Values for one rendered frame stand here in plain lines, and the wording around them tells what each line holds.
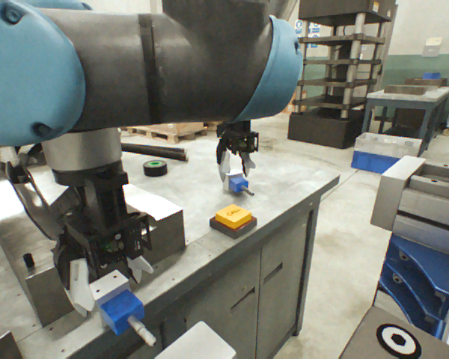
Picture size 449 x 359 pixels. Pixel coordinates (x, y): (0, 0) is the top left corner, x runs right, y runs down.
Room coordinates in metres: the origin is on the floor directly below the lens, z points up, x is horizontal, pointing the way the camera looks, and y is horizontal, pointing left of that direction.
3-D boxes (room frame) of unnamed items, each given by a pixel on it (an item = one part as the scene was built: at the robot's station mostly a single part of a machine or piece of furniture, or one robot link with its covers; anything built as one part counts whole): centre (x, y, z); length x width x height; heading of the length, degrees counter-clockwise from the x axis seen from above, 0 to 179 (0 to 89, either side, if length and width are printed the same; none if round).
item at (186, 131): (4.81, 1.10, 0.47); 1.22 x 0.80 x 0.94; 53
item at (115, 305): (0.28, 0.14, 0.83); 0.13 x 0.05 x 0.05; 49
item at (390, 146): (3.05, -1.80, 0.28); 0.61 x 0.41 x 0.15; 49
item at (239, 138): (0.73, -0.03, 0.99); 0.09 x 0.08 x 0.12; 28
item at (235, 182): (0.72, -0.03, 0.83); 0.13 x 0.05 x 0.05; 28
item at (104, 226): (0.29, 0.15, 0.99); 0.09 x 0.08 x 0.12; 49
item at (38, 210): (0.53, 0.36, 0.92); 0.35 x 0.16 x 0.09; 47
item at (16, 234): (0.55, 0.36, 0.87); 0.50 x 0.26 x 0.14; 47
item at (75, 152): (0.29, 0.16, 1.07); 0.08 x 0.08 x 0.05
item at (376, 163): (3.05, -1.80, 0.11); 0.61 x 0.41 x 0.22; 49
